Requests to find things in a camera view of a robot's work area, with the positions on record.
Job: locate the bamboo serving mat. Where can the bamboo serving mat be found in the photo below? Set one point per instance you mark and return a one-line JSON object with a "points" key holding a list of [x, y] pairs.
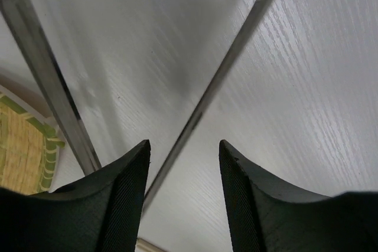
{"points": [[30, 146]]}

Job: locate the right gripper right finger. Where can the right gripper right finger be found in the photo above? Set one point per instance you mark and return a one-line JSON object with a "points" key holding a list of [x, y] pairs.
{"points": [[266, 213]]}

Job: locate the metal tongs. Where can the metal tongs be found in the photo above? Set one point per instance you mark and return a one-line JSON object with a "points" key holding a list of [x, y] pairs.
{"points": [[25, 27]]}

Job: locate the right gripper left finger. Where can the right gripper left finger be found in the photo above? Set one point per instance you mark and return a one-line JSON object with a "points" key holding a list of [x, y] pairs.
{"points": [[99, 212]]}

